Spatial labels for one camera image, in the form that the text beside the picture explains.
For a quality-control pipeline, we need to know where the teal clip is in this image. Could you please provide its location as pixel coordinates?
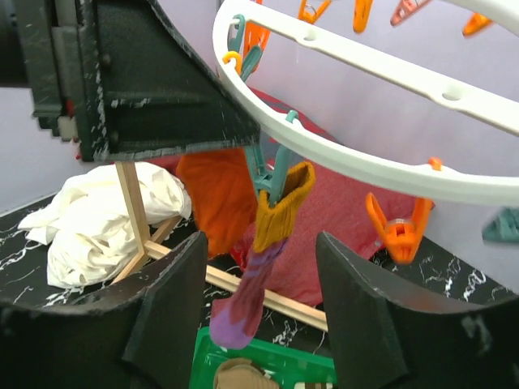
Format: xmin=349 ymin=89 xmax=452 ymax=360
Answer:
xmin=242 ymin=109 xmax=301 ymax=203

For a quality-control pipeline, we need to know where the orange clip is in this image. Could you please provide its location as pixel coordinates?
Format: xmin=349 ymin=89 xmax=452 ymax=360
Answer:
xmin=365 ymin=189 xmax=435 ymax=265

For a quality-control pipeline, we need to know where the red patterned pillow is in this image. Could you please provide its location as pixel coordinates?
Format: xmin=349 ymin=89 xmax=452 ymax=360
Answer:
xmin=149 ymin=87 xmax=435 ymax=307

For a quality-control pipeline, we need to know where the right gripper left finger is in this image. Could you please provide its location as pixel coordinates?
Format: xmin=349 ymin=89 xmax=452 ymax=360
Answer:
xmin=1 ymin=232 xmax=208 ymax=388

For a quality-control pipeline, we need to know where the white crumpled cloth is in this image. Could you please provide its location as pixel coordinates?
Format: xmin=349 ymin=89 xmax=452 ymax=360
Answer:
xmin=18 ymin=162 xmax=191 ymax=289

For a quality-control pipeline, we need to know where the green plastic tray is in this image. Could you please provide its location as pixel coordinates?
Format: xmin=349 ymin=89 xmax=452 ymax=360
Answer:
xmin=189 ymin=327 xmax=338 ymax=389

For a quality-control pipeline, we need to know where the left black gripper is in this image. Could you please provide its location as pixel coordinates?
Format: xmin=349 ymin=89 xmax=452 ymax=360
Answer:
xmin=1 ymin=1 xmax=260 ymax=162

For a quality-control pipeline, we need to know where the tan sock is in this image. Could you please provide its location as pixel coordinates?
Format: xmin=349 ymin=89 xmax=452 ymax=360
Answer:
xmin=213 ymin=357 xmax=281 ymax=389

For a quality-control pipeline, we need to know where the wooden clothes rack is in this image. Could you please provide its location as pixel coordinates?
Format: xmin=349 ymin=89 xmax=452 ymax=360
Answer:
xmin=113 ymin=162 xmax=328 ymax=331

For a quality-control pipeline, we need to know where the white round sock hanger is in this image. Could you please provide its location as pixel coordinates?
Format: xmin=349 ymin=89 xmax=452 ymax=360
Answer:
xmin=212 ymin=1 xmax=518 ymax=206

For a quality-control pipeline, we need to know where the orange sock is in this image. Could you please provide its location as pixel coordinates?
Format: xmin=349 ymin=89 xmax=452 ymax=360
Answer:
xmin=176 ymin=148 xmax=257 ymax=258

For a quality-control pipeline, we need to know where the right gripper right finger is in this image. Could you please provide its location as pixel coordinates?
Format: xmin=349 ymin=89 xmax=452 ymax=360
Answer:
xmin=316 ymin=232 xmax=518 ymax=388

